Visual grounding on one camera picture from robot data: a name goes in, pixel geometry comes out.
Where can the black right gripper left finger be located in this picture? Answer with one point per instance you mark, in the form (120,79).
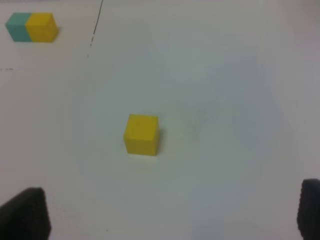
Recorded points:
(25,216)

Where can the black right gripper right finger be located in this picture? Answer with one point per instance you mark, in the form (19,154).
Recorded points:
(308,214)

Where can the template yellow cube block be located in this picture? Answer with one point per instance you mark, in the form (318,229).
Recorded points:
(42,27)

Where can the template teal cube block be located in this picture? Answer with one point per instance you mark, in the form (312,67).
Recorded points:
(16,26)

